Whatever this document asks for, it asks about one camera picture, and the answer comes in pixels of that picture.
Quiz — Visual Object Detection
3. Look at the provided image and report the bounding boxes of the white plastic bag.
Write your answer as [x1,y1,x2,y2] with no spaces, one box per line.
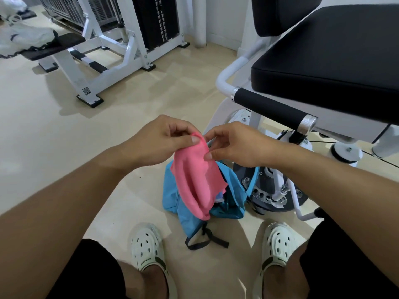
[0,0,55,56]

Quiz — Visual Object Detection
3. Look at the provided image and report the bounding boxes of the person's right hand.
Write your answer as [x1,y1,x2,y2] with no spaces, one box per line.
[203,121,285,168]

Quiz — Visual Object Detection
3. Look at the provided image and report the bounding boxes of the person's left forearm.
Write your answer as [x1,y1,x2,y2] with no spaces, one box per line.
[0,143,134,299]

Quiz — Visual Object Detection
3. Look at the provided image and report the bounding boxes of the person's right forearm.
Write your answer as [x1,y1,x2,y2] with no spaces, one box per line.
[277,141,399,274]

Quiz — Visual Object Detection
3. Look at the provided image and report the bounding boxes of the white gym machine with black seat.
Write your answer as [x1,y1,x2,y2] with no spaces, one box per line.
[203,0,399,221]

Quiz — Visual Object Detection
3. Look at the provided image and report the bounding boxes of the person's left hand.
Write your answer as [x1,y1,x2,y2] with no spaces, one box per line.
[122,115,201,167]

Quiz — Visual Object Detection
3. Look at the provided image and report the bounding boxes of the black shorts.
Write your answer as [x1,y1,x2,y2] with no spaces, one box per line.
[46,212,399,299]

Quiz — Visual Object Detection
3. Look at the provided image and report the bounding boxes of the pink cloth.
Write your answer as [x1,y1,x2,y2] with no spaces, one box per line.
[170,132,228,221]

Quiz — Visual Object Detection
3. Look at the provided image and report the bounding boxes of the white clog shoe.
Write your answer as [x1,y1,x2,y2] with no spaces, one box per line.
[129,223,178,299]
[251,222,297,299]

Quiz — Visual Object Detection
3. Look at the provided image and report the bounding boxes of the blue drawstring bag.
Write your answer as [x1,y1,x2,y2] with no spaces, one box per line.
[162,161,260,250]

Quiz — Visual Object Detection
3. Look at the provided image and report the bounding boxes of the white right clog shoe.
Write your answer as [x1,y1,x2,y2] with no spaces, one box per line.
[251,222,297,299]

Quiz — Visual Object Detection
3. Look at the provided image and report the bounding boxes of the white left clog shoe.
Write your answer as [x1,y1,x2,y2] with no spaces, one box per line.
[129,223,178,299]

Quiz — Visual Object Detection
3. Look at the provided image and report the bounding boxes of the white weight stack machine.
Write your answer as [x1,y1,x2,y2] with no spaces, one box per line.
[19,0,190,108]

